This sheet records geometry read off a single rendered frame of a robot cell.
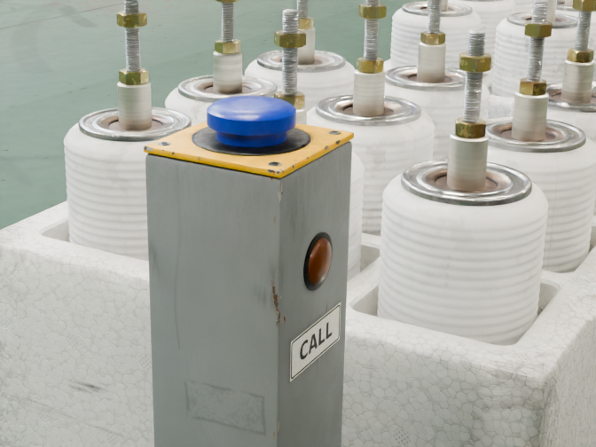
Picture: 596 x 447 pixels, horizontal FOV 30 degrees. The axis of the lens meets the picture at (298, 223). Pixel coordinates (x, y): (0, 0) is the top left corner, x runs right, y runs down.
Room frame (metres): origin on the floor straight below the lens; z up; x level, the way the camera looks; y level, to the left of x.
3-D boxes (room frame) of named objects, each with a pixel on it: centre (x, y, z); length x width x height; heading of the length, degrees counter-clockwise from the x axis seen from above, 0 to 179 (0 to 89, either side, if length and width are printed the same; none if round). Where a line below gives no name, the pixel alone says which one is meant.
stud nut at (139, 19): (0.73, 0.11, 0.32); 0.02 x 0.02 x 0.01; 36
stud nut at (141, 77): (0.73, 0.11, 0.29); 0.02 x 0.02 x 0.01; 36
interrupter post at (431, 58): (0.88, -0.10, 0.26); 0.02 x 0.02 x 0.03
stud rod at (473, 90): (0.61, -0.10, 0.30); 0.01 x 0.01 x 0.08
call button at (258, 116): (0.48, 0.02, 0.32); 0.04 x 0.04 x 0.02
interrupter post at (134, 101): (0.73, 0.11, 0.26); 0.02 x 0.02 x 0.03
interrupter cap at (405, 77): (0.88, -0.10, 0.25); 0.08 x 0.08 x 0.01
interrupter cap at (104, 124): (0.73, 0.11, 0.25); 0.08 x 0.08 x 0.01
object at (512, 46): (1.15, -0.25, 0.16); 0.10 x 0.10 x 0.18
